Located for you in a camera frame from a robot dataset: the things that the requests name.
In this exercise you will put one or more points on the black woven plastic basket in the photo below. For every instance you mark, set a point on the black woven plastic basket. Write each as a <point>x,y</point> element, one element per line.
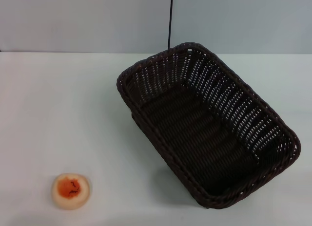
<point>207,143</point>

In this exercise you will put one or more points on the round cream bun orange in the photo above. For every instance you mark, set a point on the round cream bun orange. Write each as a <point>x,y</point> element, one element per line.
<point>71,191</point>

